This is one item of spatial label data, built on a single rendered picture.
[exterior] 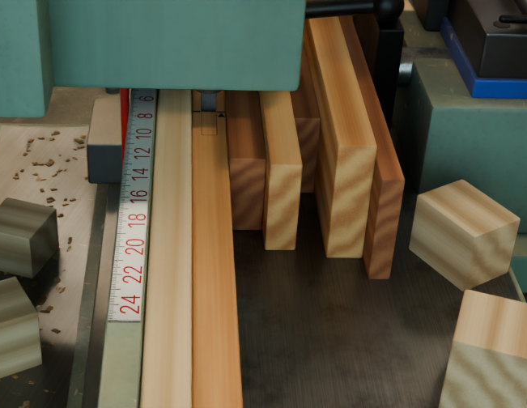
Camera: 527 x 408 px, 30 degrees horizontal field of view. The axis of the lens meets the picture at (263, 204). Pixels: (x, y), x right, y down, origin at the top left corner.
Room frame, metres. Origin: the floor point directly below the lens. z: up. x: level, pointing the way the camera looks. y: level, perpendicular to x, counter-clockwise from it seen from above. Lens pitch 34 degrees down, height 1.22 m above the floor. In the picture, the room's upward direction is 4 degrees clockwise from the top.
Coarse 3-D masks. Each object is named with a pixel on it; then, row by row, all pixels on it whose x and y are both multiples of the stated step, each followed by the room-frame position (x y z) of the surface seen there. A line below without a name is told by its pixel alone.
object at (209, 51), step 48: (96, 0) 0.49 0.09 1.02; (144, 0) 0.49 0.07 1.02; (192, 0) 0.49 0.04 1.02; (240, 0) 0.49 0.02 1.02; (288, 0) 0.50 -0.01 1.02; (96, 48) 0.49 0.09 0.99; (144, 48) 0.49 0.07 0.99; (192, 48) 0.49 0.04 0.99; (240, 48) 0.49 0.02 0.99; (288, 48) 0.50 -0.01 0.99
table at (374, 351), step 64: (256, 256) 0.43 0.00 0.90; (320, 256) 0.43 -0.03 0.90; (512, 256) 0.49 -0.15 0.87; (256, 320) 0.38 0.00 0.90; (320, 320) 0.38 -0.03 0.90; (384, 320) 0.38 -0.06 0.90; (448, 320) 0.39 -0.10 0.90; (256, 384) 0.33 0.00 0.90; (320, 384) 0.34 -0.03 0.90; (384, 384) 0.34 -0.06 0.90
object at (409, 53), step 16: (368, 16) 0.56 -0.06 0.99; (368, 32) 0.55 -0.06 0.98; (384, 32) 0.52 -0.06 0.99; (400, 32) 0.53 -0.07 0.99; (368, 48) 0.55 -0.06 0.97; (384, 48) 0.52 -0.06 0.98; (400, 48) 0.53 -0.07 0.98; (416, 48) 0.57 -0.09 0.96; (432, 48) 0.58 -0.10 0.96; (368, 64) 0.54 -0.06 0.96; (384, 64) 0.52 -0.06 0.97; (400, 64) 0.56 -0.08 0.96; (384, 80) 0.52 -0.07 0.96; (400, 80) 0.56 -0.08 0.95; (384, 96) 0.52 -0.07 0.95; (384, 112) 0.52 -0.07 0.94
